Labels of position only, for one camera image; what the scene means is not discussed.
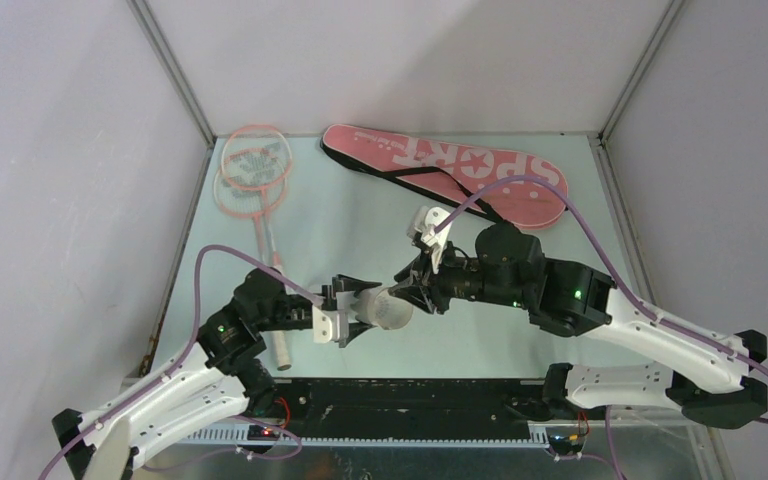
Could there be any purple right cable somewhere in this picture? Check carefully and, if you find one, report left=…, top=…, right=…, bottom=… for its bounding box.
left=436, top=175, right=768, bottom=425

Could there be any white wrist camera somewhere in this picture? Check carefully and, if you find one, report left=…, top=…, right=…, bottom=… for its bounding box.
left=312, top=293, right=352, bottom=348
left=407, top=206, right=450, bottom=274

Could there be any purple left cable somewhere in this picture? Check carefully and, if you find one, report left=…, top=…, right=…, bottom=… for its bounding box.
left=38, top=245, right=326, bottom=480

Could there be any purple cable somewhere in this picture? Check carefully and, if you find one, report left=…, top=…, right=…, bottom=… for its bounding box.
left=436, top=175, right=768, bottom=425
left=38, top=245, right=326, bottom=480

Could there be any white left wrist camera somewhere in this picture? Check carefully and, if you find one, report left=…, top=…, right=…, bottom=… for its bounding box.
left=312, top=293, right=352, bottom=348

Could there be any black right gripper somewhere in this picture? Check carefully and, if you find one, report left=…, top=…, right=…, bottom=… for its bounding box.
left=388, top=234, right=527, bottom=313

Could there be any aluminium front frame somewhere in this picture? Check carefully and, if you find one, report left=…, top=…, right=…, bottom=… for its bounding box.
left=133, top=378, right=722, bottom=479

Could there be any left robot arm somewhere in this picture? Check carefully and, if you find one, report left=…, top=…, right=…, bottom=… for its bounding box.
left=52, top=268, right=378, bottom=479

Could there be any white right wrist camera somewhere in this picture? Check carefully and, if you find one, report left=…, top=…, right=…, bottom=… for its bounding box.
left=407, top=206, right=450, bottom=274

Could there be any white shuttlecock tube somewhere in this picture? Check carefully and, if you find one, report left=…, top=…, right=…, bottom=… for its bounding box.
left=351, top=287, right=414, bottom=330

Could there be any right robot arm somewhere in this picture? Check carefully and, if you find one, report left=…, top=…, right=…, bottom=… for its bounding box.
left=390, top=222, right=768, bottom=430

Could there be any pink sport racket bag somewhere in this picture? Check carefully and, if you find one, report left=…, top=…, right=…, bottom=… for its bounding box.
left=320, top=124, right=568, bottom=230

